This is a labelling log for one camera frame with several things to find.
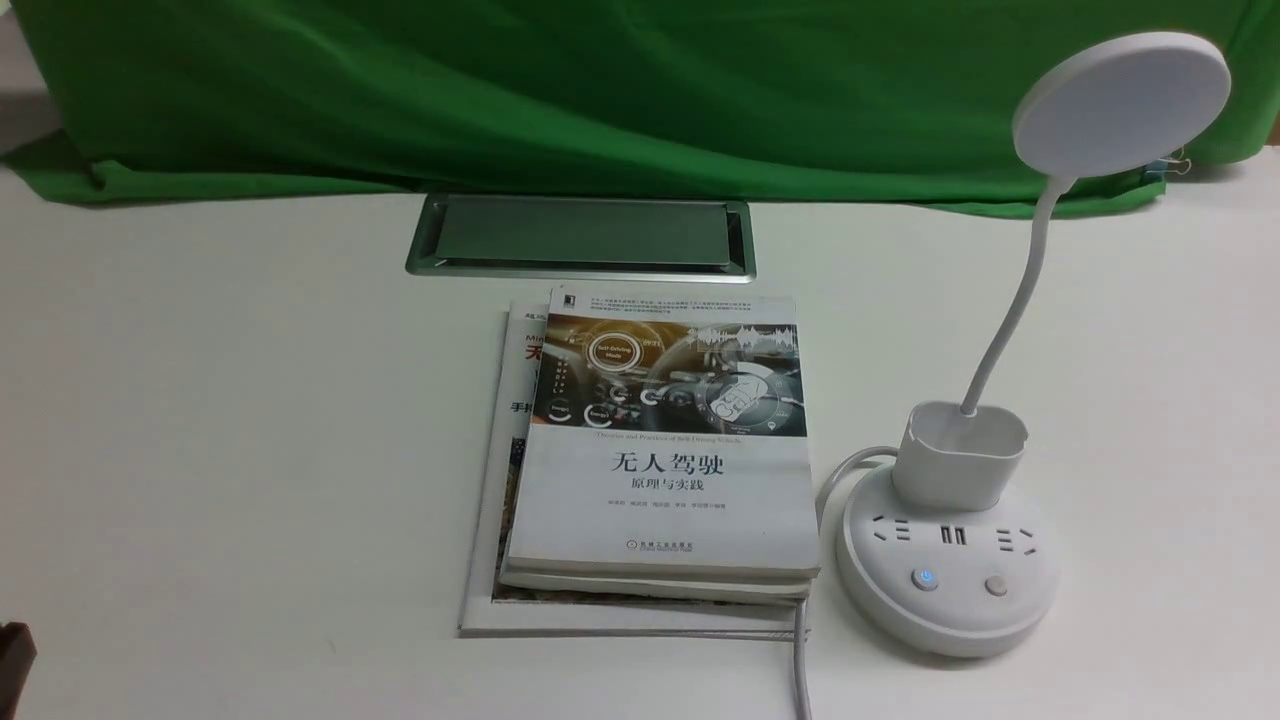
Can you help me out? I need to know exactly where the white lamp power cable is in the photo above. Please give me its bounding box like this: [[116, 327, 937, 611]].
[[794, 446, 901, 720]]

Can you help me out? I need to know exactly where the binder clip on cloth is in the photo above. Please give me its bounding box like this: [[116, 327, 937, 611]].
[[1143, 151, 1193, 183]]

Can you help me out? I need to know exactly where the silver desk cable grommet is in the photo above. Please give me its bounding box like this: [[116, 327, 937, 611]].
[[404, 193, 756, 284]]

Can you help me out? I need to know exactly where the green backdrop cloth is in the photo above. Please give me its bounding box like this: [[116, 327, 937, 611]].
[[3, 1, 1279, 218]]

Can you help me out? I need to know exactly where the white desk lamp with base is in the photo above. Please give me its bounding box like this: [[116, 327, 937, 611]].
[[817, 31, 1233, 659]]

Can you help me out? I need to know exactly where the middle book in stack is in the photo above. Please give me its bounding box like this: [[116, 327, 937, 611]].
[[495, 562, 813, 606]]

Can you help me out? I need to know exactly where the white self-driving book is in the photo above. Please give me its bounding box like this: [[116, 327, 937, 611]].
[[506, 284, 820, 583]]

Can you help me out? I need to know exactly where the large bottom white magazine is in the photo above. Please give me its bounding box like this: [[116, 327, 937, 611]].
[[458, 302, 794, 643]]

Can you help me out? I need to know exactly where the dark brown object at edge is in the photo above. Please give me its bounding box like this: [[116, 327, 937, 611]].
[[1, 623, 38, 719]]

